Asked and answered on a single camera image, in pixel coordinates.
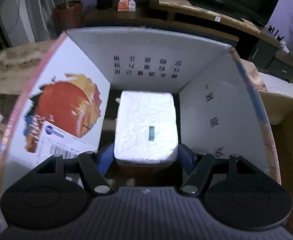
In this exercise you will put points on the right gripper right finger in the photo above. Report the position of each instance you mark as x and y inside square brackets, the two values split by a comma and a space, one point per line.
[198, 168]

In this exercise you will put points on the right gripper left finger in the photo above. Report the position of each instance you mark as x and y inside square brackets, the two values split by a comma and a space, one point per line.
[93, 167]

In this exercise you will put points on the white apple cardboard box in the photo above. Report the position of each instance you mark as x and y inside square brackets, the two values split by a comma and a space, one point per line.
[70, 107]

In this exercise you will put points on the brown cardboard box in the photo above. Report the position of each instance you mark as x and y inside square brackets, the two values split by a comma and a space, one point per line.
[279, 109]

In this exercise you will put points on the wooden TV stand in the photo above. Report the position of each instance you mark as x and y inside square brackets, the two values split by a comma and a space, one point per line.
[253, 43]

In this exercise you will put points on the potted ficus tree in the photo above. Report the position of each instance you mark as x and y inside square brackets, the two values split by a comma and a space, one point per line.
[67, 15]

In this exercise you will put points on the small tissue pack on stand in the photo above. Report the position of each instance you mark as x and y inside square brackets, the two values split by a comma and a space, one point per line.
[127, 5]

